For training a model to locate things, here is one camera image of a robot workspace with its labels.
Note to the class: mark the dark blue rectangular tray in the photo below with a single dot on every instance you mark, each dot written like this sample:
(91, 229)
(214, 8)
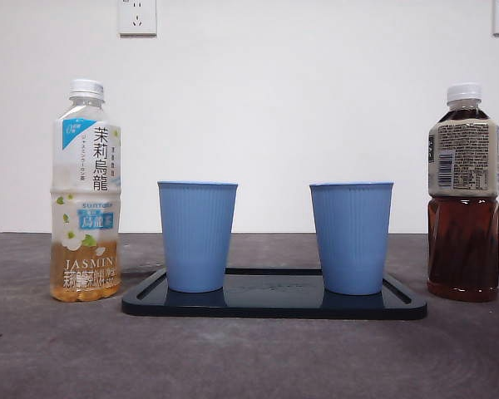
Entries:
(274, 300)

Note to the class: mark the dark tea bottle beige label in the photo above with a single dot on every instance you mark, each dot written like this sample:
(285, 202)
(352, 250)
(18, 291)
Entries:
(463, 241)

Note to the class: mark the blue ribbed plastic cup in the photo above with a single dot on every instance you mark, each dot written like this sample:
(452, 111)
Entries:
(195, 237)
(351, 241)

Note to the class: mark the jasmine tea bottle white label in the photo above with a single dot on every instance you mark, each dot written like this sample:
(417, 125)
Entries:
(85, 166)

